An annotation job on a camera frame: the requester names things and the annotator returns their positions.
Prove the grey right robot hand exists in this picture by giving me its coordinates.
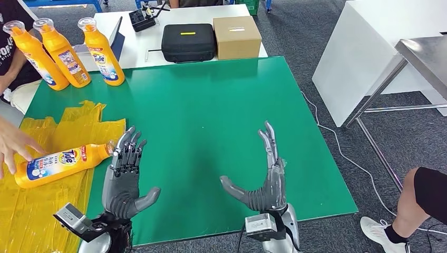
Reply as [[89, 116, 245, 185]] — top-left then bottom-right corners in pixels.
[[220, 121, 288, 212]]

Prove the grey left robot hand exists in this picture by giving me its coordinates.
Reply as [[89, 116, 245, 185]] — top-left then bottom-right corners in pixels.
[[102, 126, 161, 220]]

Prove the person's hand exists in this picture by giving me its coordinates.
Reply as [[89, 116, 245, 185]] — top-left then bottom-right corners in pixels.
[[0, 116, 47, 180]]

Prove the orange detergent bottle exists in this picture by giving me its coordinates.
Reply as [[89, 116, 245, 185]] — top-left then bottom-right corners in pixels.
[[77, 17, 125, 86], [3, 21, 70, 91], [14, 140, 116, 189], [33, 18, 92, 88]]

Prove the seated person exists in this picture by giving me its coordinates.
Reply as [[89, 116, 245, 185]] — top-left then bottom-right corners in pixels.
[[0, 0, 44, 115]]

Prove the yellow plastic sheet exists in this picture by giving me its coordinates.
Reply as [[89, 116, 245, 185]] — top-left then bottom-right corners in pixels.
[[0, 100, 127, 253]]

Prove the person with white shoe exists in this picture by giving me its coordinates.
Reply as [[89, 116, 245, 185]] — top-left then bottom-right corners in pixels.
[[359, 166, 447, 253]]

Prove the tablet in blue folio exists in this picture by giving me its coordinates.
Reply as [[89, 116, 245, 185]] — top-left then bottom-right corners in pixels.
[[110, 16, 126, 63]]

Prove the white desk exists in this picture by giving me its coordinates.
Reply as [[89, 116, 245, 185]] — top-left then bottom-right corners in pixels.
[[73, 5, 269, 73]]

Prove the brown cardboard box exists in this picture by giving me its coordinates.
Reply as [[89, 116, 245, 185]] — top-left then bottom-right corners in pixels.
[[213, 16, 263, 61]]

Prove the white block table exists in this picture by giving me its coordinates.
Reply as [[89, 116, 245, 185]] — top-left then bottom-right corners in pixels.
[[312, 0, 447, 128]]

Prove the black carrying case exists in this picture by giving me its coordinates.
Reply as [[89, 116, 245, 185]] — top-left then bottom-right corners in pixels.
[[161, 23, 217, 64]]

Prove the black remote controller with antennas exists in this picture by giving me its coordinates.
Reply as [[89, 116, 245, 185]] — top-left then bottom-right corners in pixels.
[[129, 3, 171, 33]]

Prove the green plastic crate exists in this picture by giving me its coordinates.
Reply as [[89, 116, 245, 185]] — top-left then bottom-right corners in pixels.
[[235, 0, 260, 16]]

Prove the person behind white desk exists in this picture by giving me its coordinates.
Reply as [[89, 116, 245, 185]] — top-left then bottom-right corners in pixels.
[[164, 0, 228, 9]]

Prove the stainless steel table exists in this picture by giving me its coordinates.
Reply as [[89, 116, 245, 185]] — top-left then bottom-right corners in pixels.
[[344, 36, 447, 194]]

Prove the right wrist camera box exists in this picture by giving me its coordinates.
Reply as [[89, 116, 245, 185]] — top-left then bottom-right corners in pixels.
[[244, 213, 287, 242]]

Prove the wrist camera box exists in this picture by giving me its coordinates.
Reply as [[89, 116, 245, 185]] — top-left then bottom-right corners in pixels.
[[53, 203, 105, 244], [244, 213, 287, 242]]

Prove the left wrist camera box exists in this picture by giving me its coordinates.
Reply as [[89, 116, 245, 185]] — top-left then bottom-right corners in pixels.
[[53, 203, 105, 244]]

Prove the black right camera cable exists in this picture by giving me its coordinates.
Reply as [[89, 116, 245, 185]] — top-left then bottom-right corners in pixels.
[[237, 223, 247, 253]]

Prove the white floor cable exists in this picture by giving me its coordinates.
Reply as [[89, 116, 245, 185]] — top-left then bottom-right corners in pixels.
[[300, 91, 447, 235]]

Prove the black floor cable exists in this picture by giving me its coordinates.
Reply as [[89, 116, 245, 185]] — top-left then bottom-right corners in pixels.
[[424, 223, 447, 253]]

